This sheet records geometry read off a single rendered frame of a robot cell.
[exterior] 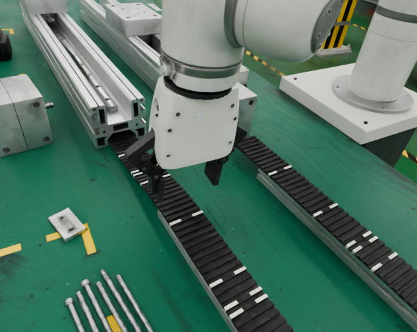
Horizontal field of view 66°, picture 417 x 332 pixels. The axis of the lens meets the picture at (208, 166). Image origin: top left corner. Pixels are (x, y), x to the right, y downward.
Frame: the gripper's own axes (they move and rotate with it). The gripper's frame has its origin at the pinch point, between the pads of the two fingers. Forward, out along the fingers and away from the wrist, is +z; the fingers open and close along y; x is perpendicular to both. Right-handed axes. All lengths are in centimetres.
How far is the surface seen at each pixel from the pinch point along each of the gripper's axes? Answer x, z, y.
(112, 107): 25.0, 2.6, -3.4
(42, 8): 78, 1, -8
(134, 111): 23.0, 3.0, 0.1
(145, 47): 45.5, 0.5, 10.3
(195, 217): -4.3, 3.0, -0.2
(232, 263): -12.7, 2.5, 0.7
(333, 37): 211, 74, 279
